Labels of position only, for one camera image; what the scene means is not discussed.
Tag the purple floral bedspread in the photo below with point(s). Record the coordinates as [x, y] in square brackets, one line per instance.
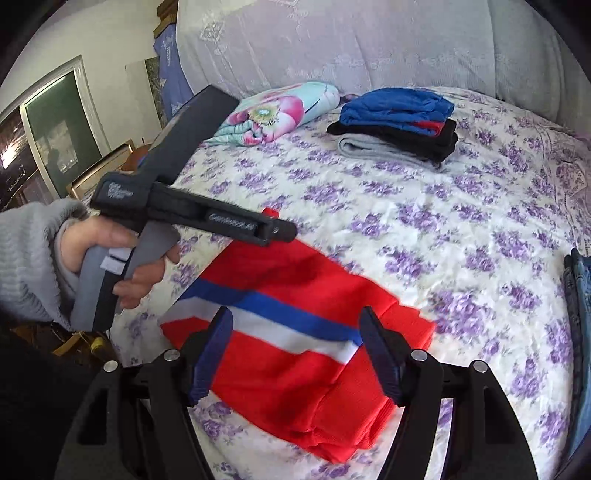
[478, 247]

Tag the folded red garment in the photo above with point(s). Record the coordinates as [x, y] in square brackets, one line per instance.
[427, 127]

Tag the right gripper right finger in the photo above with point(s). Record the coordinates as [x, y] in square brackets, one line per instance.
[387, 350]

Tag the blue denim jeans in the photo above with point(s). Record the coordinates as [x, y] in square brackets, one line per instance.
[576, 283]

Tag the left hand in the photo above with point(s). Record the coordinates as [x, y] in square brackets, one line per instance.
[100, 231]

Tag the folded floral blanket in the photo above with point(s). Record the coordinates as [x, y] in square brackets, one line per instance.
[267, 116]

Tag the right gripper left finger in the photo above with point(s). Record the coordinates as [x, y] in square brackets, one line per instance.
[204, 351]

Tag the folded grey garment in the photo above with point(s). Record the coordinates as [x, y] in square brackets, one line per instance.
[368, 147]

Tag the grey sweater left forearm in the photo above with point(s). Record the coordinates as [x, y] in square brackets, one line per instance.
[35, 284]

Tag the blue cloth on headboard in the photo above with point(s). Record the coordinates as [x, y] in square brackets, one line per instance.
[174, 89]

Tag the folded blue garment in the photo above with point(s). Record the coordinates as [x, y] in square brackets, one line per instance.
[396, 107]

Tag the red track pants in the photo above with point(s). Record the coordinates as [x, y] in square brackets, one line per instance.
[295, 365]

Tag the folded black garment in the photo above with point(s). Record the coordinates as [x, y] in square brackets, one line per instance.
[432, 148]

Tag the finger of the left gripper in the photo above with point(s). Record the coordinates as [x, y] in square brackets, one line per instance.
[177, 207]

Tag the wooden picture frame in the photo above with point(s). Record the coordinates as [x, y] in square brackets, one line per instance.
[86, 182]

